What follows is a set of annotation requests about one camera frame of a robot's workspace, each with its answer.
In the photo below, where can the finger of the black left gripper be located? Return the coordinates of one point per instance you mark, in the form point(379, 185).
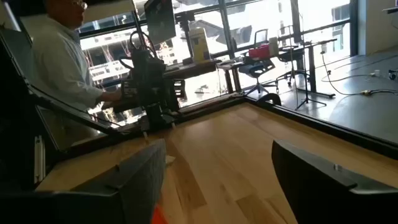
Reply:
point(179, 88)
point(129, 90)

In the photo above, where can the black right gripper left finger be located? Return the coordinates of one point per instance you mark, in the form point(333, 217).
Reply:
point(124, 199)

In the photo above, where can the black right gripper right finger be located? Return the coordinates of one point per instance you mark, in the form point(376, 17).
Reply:
point(326, 199)

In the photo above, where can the orange plastic basket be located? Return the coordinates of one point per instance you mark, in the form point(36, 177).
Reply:
point(158, 217)

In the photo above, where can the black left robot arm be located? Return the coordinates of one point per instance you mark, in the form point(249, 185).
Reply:
point(152, 118)

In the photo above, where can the grey side desk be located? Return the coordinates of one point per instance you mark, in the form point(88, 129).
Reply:
point(192, 68)

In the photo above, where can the yellow wipes canister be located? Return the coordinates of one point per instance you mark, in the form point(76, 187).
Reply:
point(199, 46)

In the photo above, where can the small black desk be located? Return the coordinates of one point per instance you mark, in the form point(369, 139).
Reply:
point(228, 65)

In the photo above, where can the large black monitor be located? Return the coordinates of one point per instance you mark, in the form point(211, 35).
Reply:
point(160, 21)

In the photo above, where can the person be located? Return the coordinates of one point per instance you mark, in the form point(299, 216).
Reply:
point(59, 62)

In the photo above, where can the mesh office chair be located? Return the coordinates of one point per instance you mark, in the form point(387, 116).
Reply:
point(256, 70)

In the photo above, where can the red box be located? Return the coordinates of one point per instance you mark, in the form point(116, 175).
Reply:
point(259, 52)

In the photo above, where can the silver aluminium bar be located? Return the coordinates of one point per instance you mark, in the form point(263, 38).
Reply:
point(38, 161)

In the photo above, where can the black tripod stand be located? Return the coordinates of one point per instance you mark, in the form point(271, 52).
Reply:
point(306, 90)

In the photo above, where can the black office chair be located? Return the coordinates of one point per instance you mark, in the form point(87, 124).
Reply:
point(290, 56)

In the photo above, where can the black standing desk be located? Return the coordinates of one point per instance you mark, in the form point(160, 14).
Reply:
point(311, 68)

